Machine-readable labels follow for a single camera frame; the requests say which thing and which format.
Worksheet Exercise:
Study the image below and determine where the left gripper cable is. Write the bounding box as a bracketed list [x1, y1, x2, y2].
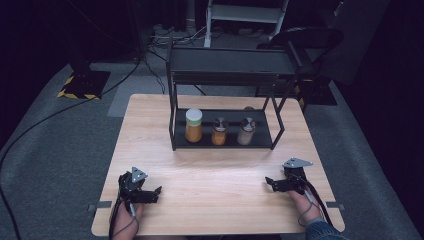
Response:
[108, 194, 140, 240]

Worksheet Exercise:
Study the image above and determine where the power strip with cables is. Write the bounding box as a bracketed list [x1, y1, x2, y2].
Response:
[148, 23, 209, 48]

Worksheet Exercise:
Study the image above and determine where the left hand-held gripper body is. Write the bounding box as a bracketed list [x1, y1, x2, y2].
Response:
[118, 166, 152, 205]

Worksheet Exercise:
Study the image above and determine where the white step stool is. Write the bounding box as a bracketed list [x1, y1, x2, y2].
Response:
[203, 0, 290, 48]

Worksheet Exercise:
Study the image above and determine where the person's right hand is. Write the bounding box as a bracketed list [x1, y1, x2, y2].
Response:
[288, 190, 323, 226]

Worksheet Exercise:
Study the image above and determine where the white-lidded jar of yellow sauce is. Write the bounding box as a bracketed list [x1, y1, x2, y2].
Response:
[184, 108, 204, 144]

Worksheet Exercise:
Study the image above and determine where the black metal two-tier rack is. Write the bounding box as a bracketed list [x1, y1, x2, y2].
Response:
[165, 37, 316, 152]

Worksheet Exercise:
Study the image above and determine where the long black floor cable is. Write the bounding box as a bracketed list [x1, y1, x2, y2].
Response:
[0, 58, 143, 240]

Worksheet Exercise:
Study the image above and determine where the person's left hand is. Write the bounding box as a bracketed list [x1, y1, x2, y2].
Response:
[111, 201, 146, 240]

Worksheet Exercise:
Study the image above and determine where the small jar of orange powder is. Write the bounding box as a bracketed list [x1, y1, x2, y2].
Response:
[211, 117, 230, 146]

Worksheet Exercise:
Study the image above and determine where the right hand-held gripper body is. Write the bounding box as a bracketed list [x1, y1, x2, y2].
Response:
[278, 157, 314, 195]

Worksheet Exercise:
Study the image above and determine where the clear jar of beige powder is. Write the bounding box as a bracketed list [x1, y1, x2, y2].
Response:
[236, 116, 257, 146]

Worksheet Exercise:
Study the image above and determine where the black stand base hazard tape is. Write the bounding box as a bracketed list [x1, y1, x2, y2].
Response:
[293, 77, 338, 108]
[57, 68, 112, 100]

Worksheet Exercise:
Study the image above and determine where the grey table bracket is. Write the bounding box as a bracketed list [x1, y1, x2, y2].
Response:
[325, 201, 346, 211]
[87, 200, 113, 213]

